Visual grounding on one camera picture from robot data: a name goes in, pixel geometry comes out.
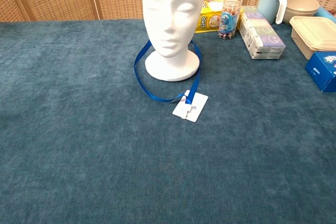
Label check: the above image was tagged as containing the yellow Lipo biscuit package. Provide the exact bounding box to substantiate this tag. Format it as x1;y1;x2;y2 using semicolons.
194;0;244;34

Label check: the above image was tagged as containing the teal tablecloth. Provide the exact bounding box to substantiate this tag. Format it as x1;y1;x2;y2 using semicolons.
0;18;336;224

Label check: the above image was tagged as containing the white foam mannequin head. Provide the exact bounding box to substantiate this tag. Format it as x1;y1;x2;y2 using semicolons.
141;0;206;82

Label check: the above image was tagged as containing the blue lanyard with badge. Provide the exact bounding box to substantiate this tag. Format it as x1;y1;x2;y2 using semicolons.
133;39;209;123

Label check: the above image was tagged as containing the blue Oreo cookie box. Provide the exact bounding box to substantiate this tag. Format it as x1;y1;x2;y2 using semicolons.
304;50;336;93

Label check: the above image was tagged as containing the light blue mug white handle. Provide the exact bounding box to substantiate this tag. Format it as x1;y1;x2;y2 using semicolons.
257;0;287;25

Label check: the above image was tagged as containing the beige bowl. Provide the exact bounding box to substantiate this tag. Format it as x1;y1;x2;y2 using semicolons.
285;0;320;27

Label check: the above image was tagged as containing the cyan blue tube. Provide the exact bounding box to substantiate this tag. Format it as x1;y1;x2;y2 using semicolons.
314;6;336;24

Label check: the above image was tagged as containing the clear snack jar blue label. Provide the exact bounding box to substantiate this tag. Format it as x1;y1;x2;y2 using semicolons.
217;0;242;40

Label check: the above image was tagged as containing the pastel tissue multipack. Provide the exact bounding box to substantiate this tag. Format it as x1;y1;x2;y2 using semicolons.
238;5;286;60

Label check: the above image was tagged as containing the beige lidded lunch box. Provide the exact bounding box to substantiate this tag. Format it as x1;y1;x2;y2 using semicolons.
289;16;336;61

